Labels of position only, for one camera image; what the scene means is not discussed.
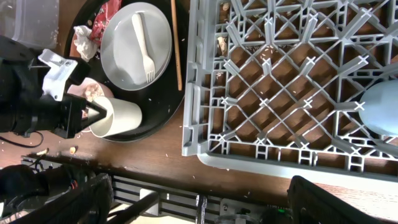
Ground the white plastic fork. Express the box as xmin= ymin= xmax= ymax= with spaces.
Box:
xmin=131 ymin=14 xmax=155 ymax=83

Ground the orange carrot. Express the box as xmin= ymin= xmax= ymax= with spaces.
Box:
xmin=70 ymin=41 xmax=80 ymax=57

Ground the grey dishwasher rack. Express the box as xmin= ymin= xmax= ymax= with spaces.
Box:
xmin=182 ymin=0 xmax=397 ymax=185

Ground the white bowl with food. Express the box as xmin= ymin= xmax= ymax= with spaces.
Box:
xmin=67 ymin=77 xmax=115 ymax=133

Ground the white tissue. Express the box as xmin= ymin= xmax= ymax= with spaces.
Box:
xmin=73 ymin=26 xmax=98 ymax=62

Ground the grey plate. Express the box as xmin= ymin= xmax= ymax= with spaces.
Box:
xmin=100 ymin=2 xmax=172 ymax=91

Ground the blue cup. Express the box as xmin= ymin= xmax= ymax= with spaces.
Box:
xmin=359 ymin=80 xmax=397 ymax=137

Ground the red snack wrapper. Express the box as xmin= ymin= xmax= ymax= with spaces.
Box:
xmin=90 ymin=0 xmax=122 ymax=46

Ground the wooden chopstick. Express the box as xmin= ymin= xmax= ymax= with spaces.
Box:
xmin=170 ymin=0 xmax=183 ymax=91

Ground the round black tray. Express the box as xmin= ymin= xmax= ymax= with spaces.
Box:
xmin=64 ymin=0 xmax=189 ymax=142

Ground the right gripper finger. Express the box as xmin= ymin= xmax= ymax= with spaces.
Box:
xmin=287 ymin=175 xmax=381 ymax=224

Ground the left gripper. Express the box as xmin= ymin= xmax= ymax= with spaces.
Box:
xmin=30 ymin=49 xmax=107 ymax=139

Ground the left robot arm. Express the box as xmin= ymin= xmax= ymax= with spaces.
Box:
xmin=1 ymin=36 xmax=106 ymax=139

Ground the clear plastic bin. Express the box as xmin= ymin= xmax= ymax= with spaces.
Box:
xmin=1 ymin=0 xmax=59 ymax=49

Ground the white cup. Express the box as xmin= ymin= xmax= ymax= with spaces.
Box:
xmin=90 ymin=96 xmax=143 ymax=138

